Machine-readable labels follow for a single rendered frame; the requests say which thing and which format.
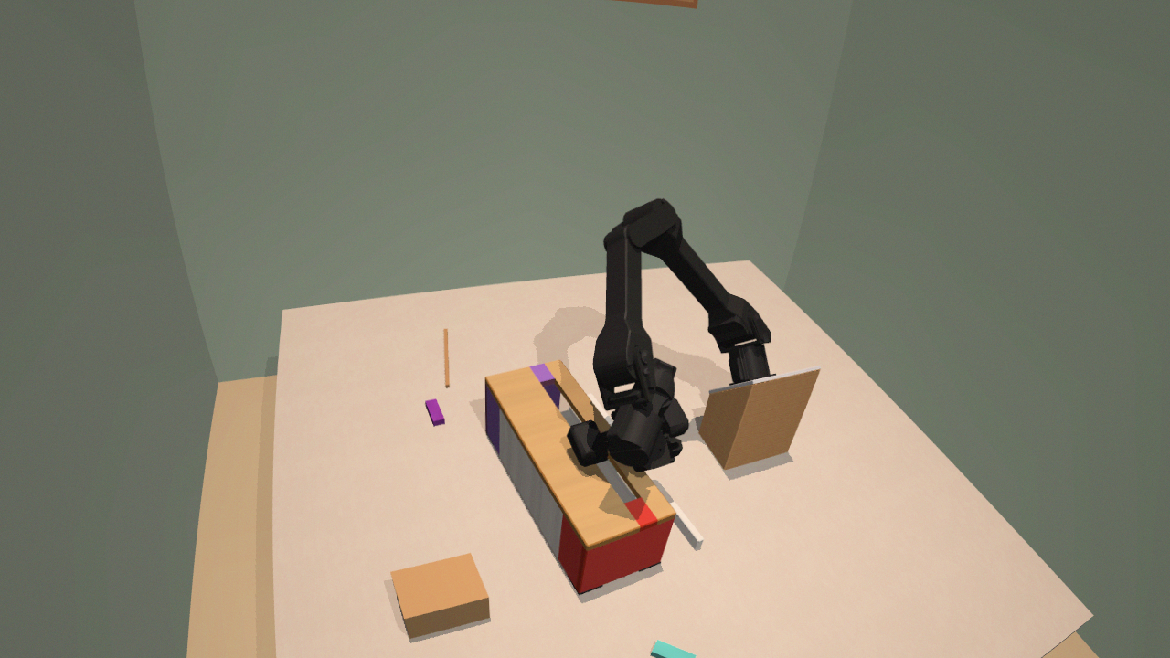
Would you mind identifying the small purple block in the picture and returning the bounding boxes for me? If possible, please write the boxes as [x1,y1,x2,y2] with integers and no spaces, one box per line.
[425,399,445,426]

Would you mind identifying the tan thin stick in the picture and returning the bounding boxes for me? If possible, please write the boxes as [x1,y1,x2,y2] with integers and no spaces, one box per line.
[443,329,450,388]

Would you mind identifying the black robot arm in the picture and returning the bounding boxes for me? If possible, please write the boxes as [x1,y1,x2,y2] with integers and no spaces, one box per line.
[593,199,776,472]

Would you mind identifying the teal rectangular block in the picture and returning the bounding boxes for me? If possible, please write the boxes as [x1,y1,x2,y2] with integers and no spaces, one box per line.
[651,640,696,658]

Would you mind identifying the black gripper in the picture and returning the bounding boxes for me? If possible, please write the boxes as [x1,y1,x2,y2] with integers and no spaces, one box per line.
[567,398,689,467]

